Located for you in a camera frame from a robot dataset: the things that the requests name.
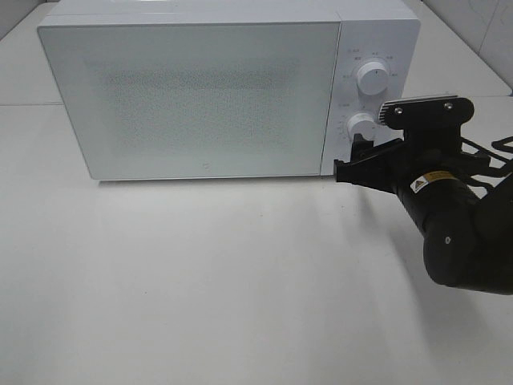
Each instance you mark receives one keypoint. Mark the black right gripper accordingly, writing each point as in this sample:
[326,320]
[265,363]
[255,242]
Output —
[422,163]

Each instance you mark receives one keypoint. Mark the white timer knob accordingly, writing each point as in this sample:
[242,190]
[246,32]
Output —
[363,124]

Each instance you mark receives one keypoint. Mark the white microwave door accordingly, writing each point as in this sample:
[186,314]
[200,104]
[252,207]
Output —
[203,101]

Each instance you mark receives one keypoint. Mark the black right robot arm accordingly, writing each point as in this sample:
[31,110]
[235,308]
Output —
[461,202]

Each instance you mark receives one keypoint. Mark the upper white power knob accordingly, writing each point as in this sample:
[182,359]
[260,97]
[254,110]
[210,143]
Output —
[372,77]

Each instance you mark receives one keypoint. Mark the white microwave oven body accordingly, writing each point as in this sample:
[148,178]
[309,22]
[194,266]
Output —
[368,30]

